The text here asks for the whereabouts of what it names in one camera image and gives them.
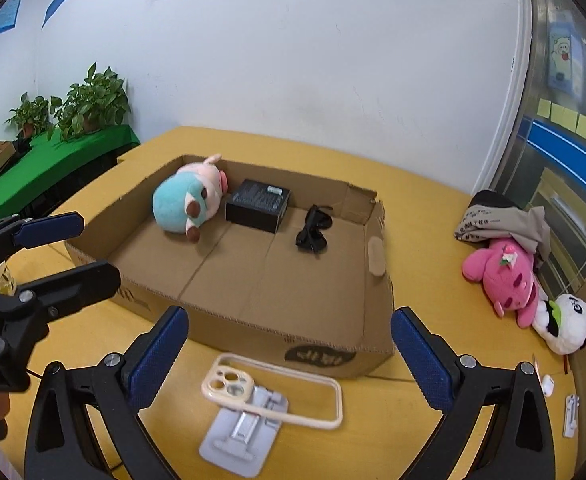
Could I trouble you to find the cream phone case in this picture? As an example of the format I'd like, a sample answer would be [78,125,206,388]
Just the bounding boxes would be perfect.
[201,353,344,430]

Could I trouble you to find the cardboard box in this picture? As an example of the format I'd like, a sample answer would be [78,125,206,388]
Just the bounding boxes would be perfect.
[66,155,394,378]

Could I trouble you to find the white panda plush toy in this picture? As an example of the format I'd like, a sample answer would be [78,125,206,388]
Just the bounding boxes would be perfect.
[532,294,586,356]

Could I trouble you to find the yellow sticky notes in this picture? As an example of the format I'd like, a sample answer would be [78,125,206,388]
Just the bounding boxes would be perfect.
[537,99,586,140]

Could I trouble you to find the pink plush toy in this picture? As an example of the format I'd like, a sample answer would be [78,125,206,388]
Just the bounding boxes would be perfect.
[461,237,548,328]

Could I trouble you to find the grey printed cloth bag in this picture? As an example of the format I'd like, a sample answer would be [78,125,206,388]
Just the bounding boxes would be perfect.
[453,190,551,268]

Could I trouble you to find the green covered bench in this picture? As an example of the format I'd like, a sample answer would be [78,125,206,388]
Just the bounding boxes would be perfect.
[0,125,140,219]

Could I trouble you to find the potted green plant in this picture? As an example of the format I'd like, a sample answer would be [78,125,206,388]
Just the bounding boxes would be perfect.
[5,92,54,139]
[49,63,130,142]

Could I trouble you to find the small white packet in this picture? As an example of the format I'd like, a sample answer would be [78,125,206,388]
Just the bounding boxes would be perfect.
[563,394,580,439]

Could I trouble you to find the pig plush teal body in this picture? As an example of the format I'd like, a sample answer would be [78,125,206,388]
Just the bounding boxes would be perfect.
[152,154,229,243]

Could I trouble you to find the white phone stand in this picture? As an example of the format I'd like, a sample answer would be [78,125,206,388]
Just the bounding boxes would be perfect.
[199,379,289,479]

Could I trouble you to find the cartoon poster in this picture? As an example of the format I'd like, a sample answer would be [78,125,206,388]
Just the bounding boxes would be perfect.
[548,10,584,101]

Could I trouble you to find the black product box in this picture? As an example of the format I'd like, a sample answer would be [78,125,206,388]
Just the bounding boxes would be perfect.
[225,179,291,233]

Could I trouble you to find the black sunglasses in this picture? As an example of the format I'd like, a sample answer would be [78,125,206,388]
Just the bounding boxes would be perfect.
[295,205,333,255]

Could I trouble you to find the pink white pen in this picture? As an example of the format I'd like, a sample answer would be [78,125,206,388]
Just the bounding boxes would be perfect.
[532,356,555,398]

